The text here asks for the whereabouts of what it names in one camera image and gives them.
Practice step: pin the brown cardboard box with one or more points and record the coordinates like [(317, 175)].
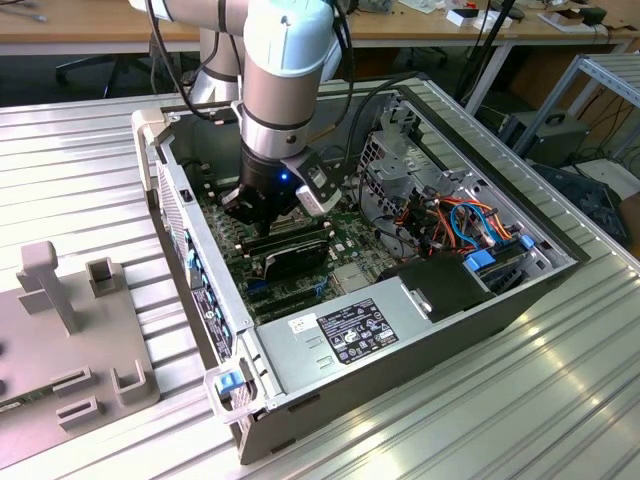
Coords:
[(560, 21)]

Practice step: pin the silver finned chipset heatsink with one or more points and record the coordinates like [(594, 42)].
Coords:
[(352, 278)]

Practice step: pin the CPU socket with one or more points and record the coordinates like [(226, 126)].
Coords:
[(292, 222)]

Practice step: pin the green motherboard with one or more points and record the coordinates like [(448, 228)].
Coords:
[(350, 235)]

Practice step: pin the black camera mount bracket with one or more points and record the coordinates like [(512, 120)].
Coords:
[(310, 162)]

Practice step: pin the small white box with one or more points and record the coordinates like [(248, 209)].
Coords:
[(460, 20)]

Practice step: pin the grey plastic parts rack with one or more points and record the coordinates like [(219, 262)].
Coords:
[(100, 340)]

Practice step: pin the installed RAM stick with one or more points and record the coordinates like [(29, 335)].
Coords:
[(287, 241)]

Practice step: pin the dark bag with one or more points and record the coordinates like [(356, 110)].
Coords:
[(585, 195)]

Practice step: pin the grey power supply unit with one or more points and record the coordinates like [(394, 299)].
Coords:
[(300, 355)]

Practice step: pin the black office chair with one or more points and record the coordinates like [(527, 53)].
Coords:
[(117, 61), (435, 55)]

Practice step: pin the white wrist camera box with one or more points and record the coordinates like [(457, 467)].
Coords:
[(317, 202)]

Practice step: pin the black plastic shroud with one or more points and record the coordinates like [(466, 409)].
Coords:
[(440, 285)]

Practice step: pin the grey metal shelf frame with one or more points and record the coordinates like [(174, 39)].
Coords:
[(615, 67)]

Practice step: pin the light wooden desk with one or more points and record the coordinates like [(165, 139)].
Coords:
[(430, 25), (55, 30)]

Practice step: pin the green RAM stick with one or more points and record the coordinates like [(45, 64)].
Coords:
[(22, 402)]

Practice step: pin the hard disk in blue carrier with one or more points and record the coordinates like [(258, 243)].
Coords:
[(478, 262)]

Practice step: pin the open grey PC case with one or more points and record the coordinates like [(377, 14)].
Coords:
[(400, 360)]

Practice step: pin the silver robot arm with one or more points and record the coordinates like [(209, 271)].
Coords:
[(280, 100)]

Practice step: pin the metal drive cage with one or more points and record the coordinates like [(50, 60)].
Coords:
[(395, 167)]

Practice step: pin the black graphics card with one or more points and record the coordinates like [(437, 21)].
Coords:
[(295, 260)]

